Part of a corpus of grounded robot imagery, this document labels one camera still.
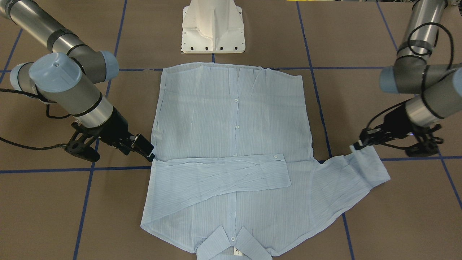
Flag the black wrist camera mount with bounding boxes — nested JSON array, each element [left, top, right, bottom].
[[64, 122, 100, 163], [405, 124, 444, 157]]

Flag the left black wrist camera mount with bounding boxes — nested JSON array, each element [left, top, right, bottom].
[[405, 124, 444, 157]]

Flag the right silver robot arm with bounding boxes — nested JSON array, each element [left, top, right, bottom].
[[1, 0, 155, 162]]

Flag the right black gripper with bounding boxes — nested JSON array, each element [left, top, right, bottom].
[[96, 108, 155, 161]]

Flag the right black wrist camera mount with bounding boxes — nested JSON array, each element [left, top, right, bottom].
[[64, 122, 100, 163]]

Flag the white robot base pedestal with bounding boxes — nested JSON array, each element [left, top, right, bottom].
[[180, 0, 246, 54]]

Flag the black braided cable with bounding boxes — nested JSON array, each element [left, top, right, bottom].
[[0, 88, 73, 150]]

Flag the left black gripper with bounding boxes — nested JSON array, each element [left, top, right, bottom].
[[352, 105, 421, 150]]

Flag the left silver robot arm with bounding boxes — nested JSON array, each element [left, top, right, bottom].
[[353, 0, 462, 157]]

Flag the light blue button-up shirt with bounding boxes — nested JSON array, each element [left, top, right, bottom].
[[140, 62, 390, 260]]

